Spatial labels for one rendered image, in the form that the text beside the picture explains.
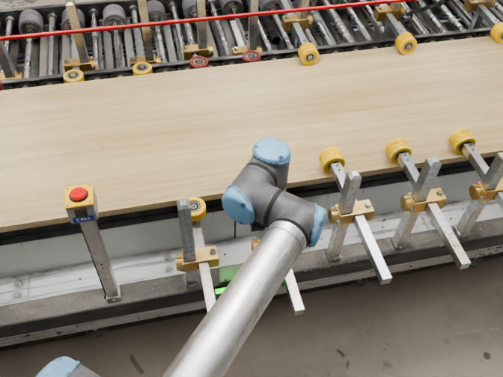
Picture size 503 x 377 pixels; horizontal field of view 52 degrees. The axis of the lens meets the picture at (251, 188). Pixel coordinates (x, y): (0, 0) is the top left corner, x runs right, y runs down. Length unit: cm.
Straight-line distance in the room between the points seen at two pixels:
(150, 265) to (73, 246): 27
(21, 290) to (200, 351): 119
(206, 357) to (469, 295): 206
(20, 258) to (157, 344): 81
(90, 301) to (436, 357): 156
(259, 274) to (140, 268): 99
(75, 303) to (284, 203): 92
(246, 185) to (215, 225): 75
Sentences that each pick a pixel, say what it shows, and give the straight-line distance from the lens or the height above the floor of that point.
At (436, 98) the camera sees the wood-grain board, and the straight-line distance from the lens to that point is 227.
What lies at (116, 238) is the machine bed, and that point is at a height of 74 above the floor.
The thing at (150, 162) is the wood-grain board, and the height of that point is 90.
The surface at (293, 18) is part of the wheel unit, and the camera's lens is 247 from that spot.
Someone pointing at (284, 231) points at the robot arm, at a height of 138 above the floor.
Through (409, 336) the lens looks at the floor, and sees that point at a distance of 260.
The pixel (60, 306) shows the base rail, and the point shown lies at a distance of 184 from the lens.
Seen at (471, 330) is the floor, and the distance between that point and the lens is 272.
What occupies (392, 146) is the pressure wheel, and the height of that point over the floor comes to 97.
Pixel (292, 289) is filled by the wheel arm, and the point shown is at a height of 86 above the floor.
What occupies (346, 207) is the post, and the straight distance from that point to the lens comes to 163.
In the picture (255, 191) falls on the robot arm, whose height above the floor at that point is 137.
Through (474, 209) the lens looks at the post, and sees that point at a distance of 194.
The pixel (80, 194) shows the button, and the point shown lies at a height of 123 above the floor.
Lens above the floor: 225
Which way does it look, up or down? 50 degrees down
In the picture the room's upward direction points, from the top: 3 degrees clockwise
